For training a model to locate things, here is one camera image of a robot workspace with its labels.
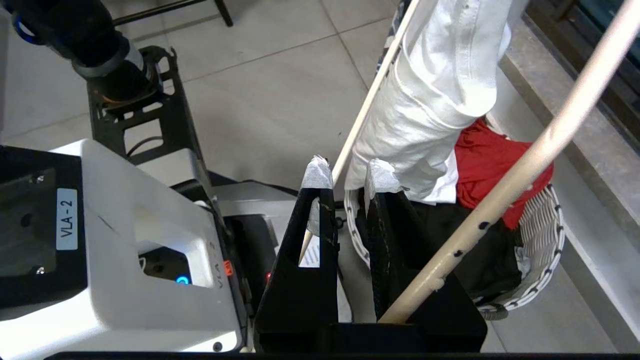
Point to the thick cream rack pole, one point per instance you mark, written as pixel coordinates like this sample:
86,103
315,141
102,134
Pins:
540,155

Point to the black garment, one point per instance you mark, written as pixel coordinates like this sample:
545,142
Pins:
450,235

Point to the white shirt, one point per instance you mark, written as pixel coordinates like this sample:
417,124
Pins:
425,110

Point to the black metal bracket frame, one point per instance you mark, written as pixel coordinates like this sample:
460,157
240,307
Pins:
172,120

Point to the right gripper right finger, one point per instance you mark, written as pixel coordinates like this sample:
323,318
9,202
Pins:
391,257

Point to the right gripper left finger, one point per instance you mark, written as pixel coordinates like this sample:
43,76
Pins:
295,300

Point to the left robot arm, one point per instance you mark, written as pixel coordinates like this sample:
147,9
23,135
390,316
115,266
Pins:
85,35

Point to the black furniture leg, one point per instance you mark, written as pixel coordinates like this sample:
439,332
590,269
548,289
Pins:
222,12

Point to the thin white rack pole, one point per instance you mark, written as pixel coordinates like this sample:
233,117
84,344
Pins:
371,100

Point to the white wicker laundry basket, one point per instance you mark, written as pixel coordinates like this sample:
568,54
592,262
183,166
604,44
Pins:
542,235

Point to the red garment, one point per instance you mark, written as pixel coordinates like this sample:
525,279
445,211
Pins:
492,160

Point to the dark window frame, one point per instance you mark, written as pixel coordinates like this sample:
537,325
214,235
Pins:
625,100

